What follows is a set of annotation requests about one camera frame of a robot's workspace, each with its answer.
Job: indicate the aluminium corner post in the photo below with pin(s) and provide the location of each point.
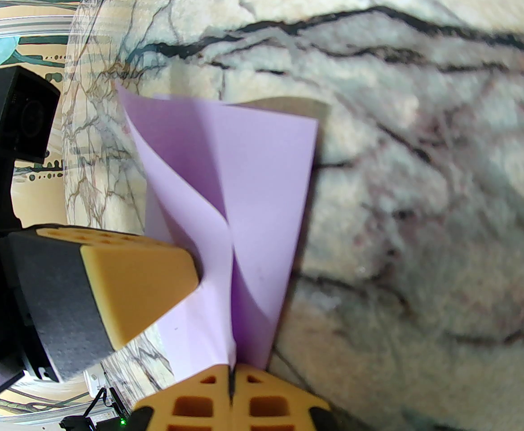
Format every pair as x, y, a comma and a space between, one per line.
28, 27

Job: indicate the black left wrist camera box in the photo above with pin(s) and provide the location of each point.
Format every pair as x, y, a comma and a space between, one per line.
15, 115

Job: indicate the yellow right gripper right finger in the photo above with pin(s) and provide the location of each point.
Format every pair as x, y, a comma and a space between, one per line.
279, 406

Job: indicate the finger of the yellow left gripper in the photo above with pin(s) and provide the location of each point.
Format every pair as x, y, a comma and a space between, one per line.
131, 281

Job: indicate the purple paper sheet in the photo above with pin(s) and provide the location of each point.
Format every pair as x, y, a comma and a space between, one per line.
253, 186

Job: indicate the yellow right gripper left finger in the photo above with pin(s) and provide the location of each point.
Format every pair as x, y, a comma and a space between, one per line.
190, 402

